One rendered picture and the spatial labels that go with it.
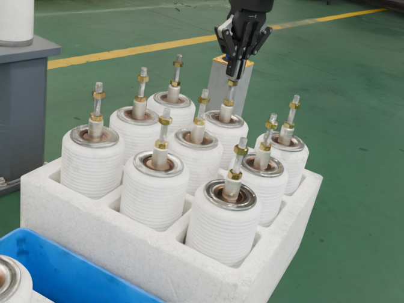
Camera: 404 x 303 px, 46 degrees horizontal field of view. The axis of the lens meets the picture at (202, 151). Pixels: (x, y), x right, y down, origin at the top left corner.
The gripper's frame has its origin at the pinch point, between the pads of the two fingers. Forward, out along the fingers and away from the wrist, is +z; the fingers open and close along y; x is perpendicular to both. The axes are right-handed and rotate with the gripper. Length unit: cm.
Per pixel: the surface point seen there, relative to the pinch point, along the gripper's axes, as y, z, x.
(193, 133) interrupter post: 12.1, 8.7, 4.5
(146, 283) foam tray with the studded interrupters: 27.8, 24.3, 15.8
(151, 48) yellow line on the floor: -70, 36, -109
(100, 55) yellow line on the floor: -41, 36, -105
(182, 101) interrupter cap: 2.5, 10.0, -9.4
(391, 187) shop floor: -61, 35, 14
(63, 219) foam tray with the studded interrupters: 33.0, 20.9, 0.9
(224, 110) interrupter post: 1.0, 8.0, 0.5
